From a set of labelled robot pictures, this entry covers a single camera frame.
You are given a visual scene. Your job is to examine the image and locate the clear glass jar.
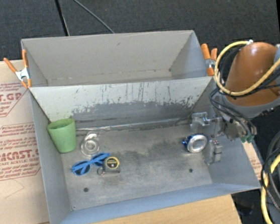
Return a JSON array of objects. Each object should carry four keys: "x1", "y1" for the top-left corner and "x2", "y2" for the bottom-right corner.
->
[{"x1": 78, "y1": 131, "x2": 102, "y2": 158}]

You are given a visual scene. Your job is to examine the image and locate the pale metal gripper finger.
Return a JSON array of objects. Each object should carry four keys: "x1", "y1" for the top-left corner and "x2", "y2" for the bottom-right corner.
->
[
  {"x1": 201, "y1": 138, "x2": 225, "y2": 166},
  {"x1": 189, "y1": 110, "x2": 224, "y2": 133}
]

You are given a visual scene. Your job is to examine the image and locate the blue sunglasses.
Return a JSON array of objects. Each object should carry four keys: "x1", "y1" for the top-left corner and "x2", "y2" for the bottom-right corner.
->
[{"x1": 69, "y1": 151, "x2": 113, "y2": 177}]

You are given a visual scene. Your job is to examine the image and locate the green plastic cup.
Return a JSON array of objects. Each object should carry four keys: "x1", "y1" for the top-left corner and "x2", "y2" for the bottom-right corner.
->
[{"x1": 46, "y1": 117, "x2": 79, "y2": 155}]

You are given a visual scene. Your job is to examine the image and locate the blue metal can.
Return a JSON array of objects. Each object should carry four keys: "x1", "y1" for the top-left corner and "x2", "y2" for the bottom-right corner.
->
[{"x1": 181, "y1": 133, "x2": 210, "y2": 155}]

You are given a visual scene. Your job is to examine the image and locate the grey metal bin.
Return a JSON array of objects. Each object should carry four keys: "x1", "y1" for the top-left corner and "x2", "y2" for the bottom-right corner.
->
[{"x1": 20, "y1": 12, "x2": 264, "y2": 224}]

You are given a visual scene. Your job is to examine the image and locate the black and yellow tape measure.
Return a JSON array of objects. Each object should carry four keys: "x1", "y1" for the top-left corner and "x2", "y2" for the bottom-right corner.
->
[{"x1": 96, "y1": 155, "x2": 122, "y2": 177}]

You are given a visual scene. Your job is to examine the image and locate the brown cardboard board red print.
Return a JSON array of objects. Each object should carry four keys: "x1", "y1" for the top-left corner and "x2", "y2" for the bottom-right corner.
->
[{"x1": 0, "y1": 29, "x2": 269, "y2": 224}]

